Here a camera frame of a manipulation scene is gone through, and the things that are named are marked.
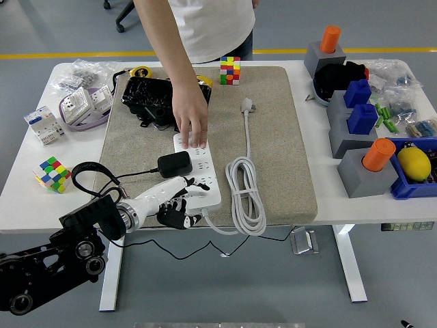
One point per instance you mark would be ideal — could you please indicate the white circuit breaker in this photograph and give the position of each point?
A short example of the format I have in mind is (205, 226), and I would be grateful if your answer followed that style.
(44, 124)

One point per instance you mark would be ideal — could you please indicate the silver metal floor box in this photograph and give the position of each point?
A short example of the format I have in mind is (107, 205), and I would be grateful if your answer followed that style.
(304, 241)

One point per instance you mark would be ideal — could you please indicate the clear bag of resistors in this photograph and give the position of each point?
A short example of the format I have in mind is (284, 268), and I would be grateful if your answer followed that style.
(421, 129)

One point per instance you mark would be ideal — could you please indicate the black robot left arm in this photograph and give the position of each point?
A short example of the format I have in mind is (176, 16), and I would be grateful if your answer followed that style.
(37, 270)

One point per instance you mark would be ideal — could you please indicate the blue block with knob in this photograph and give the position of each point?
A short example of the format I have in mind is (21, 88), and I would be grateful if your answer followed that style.
(357, 93)
(362, 119)

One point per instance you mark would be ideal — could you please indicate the person's right hand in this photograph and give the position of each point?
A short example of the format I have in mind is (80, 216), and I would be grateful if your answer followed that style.
(189, 109)

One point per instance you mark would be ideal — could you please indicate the black power adapter plug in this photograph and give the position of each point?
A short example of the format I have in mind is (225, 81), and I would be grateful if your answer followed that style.
(175, 164)

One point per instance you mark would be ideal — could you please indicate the green plastic wall anchor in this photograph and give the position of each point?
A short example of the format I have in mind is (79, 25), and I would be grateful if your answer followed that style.
(385, 112)
(390, 125)
(378, 108)
(379, 121)

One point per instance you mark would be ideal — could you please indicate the clear bag of blue terminals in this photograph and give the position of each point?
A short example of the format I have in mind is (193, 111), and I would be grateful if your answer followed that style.
(403, 109)

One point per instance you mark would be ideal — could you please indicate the small red object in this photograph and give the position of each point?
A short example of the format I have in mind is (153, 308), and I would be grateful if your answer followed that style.
(366, 73)

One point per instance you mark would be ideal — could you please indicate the purple tray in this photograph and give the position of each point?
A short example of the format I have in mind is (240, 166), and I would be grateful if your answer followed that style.
(85, 125)

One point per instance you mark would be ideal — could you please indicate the clear bag of metal parts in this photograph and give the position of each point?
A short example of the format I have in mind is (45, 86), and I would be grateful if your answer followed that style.
(85, 73)

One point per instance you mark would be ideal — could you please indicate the white table leg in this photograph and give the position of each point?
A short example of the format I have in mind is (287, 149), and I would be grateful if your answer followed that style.
(111, 280)
(351, 273)

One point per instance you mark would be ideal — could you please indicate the colourful puzzle cube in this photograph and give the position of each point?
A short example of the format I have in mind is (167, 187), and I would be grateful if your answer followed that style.
(52, 175)
(230, 70)

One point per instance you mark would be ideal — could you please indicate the yellow lemon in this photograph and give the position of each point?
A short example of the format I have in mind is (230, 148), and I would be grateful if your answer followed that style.
(413, 163)

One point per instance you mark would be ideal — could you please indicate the grey-brown mat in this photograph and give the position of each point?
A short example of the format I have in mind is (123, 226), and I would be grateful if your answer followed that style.
(280, 153)

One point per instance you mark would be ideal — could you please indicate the orange cylinder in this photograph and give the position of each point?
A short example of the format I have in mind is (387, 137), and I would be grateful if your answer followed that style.
(330, 39)
(378, 155)

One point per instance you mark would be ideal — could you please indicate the black plastic-wrapped case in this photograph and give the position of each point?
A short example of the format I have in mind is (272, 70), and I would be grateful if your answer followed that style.
(143, 92)

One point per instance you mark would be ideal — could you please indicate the black cloth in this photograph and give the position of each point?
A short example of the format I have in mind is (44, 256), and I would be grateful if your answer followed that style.
(336, 77)

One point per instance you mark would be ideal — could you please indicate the clear bag of blue parts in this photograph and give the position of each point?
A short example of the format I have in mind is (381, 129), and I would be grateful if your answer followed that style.
(392, 77)

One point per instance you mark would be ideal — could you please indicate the white power strip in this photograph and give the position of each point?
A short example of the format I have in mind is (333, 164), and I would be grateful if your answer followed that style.
(205, 164)

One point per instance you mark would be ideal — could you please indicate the blue plastic bin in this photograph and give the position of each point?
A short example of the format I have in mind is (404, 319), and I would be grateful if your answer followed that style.
(403, 191)

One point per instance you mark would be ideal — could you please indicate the grey block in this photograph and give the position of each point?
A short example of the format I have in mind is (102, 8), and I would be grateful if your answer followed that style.
(336, 104)
(362, 181)
(341, 143)
(312, 56)

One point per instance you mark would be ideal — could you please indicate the table height control panel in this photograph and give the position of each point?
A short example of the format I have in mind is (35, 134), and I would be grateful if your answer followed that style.
(406, 226)

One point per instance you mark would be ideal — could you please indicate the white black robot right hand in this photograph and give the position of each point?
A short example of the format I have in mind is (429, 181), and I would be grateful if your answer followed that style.
(405, 325)

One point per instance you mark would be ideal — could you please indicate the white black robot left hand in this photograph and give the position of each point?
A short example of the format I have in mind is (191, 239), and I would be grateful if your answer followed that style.
(160, 194)

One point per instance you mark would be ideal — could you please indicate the black office chair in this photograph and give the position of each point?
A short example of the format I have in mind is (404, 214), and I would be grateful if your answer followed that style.
(121, 17)

